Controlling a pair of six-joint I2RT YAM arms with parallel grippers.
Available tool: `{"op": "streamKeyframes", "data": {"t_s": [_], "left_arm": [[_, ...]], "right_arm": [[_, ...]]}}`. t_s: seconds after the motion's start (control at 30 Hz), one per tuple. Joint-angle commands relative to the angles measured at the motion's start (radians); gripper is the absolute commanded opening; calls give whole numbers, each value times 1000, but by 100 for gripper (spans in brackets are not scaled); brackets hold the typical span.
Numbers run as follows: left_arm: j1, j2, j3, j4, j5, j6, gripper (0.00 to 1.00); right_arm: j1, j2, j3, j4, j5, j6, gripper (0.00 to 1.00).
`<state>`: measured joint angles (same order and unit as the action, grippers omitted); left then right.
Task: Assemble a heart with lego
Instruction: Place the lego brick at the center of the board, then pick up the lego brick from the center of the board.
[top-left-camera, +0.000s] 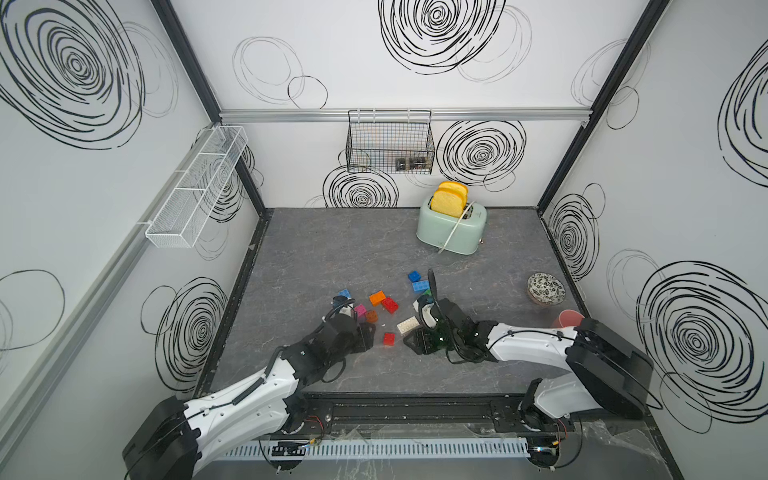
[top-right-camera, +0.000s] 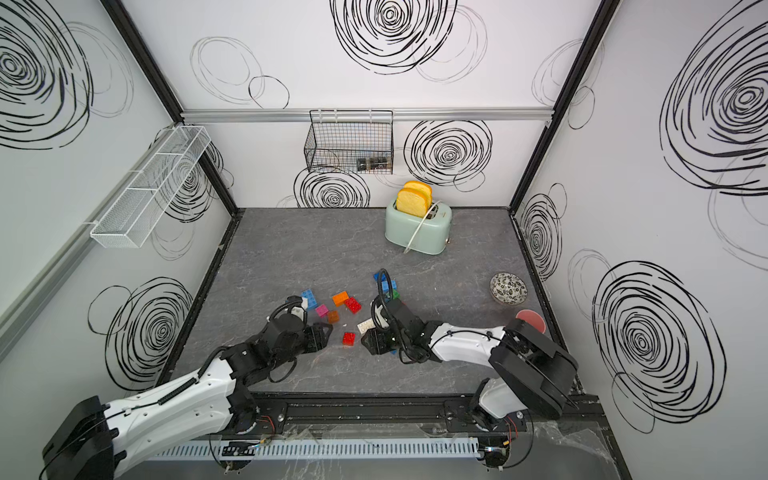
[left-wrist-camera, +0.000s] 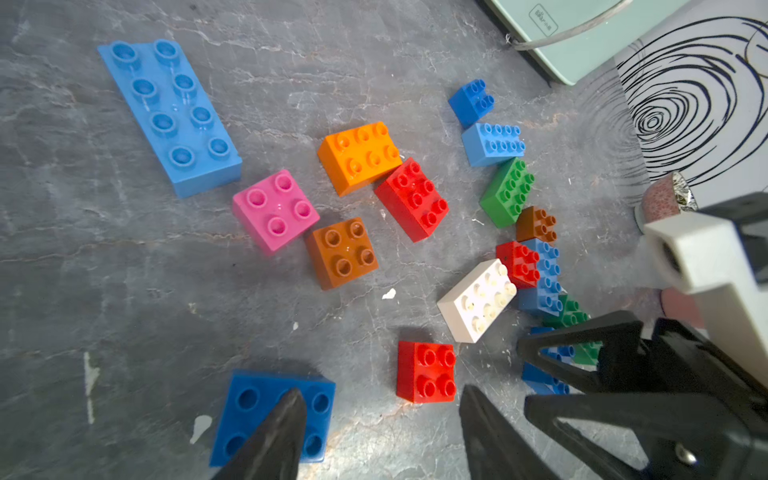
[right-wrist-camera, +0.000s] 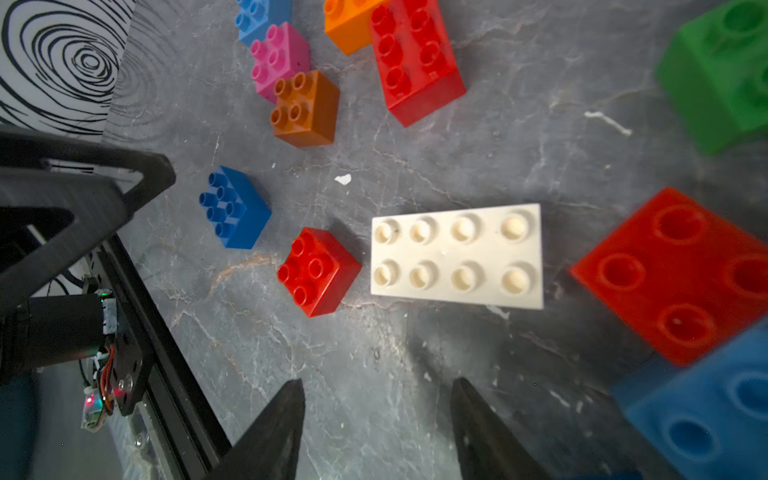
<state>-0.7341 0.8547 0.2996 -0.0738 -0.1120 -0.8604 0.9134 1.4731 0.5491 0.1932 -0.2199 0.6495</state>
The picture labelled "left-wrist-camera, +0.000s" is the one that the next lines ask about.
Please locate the light blue vertical brick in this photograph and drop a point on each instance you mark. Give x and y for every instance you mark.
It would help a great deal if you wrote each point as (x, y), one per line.
(543, 299)

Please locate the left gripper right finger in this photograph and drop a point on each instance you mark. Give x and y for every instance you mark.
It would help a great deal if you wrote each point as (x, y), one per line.
(494, 448)

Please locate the mint green toaster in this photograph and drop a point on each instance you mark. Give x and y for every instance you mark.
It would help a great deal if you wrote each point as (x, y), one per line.
(571, 38)

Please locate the small brown brick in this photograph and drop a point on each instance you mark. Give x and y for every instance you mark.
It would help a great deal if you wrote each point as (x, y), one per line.
(534, 222)

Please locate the red rectangular brick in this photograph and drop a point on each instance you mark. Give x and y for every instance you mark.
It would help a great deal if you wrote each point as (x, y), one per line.
(412, 199)

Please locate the white rectangular brick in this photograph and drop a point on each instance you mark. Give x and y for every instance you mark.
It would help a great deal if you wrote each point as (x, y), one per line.
(472, 305)

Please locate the small red square brick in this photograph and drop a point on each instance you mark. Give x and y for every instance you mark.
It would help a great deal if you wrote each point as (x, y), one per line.
(425, 372)

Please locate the brown square brick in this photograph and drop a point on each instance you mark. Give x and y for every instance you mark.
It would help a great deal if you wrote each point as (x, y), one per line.
(341, 252)

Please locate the small dark blue brick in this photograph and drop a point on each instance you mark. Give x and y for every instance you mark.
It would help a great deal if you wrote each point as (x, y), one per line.
(471, 102)

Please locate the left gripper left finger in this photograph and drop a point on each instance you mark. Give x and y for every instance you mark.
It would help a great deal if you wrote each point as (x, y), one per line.
(274, 449)

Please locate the orange rectangular brick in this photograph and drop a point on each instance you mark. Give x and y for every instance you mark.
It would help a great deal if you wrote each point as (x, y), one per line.
(358, 157)

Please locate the pink cup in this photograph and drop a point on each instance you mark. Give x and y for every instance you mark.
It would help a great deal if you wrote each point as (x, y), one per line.
(669, 196)

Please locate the light blue long brick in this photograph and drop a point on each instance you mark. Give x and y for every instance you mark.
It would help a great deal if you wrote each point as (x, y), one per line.
(175, 114)

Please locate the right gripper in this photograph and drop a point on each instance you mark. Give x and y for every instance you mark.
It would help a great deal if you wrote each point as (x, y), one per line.
(708, 336)

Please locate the pink square brick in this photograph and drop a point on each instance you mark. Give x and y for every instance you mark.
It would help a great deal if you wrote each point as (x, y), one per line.
(274, 211)

